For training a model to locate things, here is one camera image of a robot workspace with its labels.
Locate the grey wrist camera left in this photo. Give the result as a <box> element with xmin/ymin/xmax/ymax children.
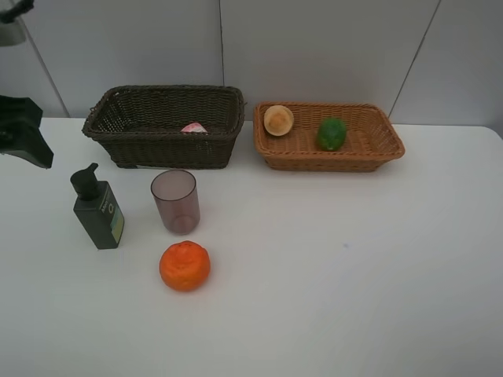
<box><xmin>1</xmin><ymin>0</ymin><xmax>35</xmax><ymax>47</ymax></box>

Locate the light orange wicker basket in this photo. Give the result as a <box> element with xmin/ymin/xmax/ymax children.
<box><xmin>253</xmin><ymin>101</ymin><xmax>406</xmax><ymax>172</ymax></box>

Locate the pink bottle white cap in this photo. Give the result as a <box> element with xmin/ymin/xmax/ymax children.
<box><xmin>181</xmin><ymin>123</ymin><xmax>207</xmax><ymax>134</ymax></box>

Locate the green lime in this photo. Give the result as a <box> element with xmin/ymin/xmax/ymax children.
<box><xmin>316</xmin><ymin>118</ymin><xmax>347</xmax><ymax>152</ymax></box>

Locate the translucent purple plastic cup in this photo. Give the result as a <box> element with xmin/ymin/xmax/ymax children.
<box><xmin>150</xmin><ymin>170</ymin><xmax>200</xmax><ymax>235</ymax></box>

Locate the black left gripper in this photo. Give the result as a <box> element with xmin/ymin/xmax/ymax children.
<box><xmin>0</xmin><ymin>95</ymin><xmax>53</xmax><ymax>169</ymax></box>

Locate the dark brown wicker basket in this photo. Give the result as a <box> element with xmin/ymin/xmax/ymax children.
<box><xmin>83</xmin><ymin>85</ymin><xmax>245</xmax><ymax>170</ymax></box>

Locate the dark green pump bottle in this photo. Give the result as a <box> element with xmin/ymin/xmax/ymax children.
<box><xmin>70</xmin><ymin>163</ymin><xmax>125</xmax><ymax>250</ymax></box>

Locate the orange tangerine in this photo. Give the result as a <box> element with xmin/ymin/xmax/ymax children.
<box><xmin>159</xmin><ymin>240</ymin><xmax>211</xmax><ymax>292</ymax></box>

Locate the red yellow peach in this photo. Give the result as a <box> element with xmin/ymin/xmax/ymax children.
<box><xmin>263</xmin><ymin>105</ymin><xmax>294</xmax><ymax>137</ymax></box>

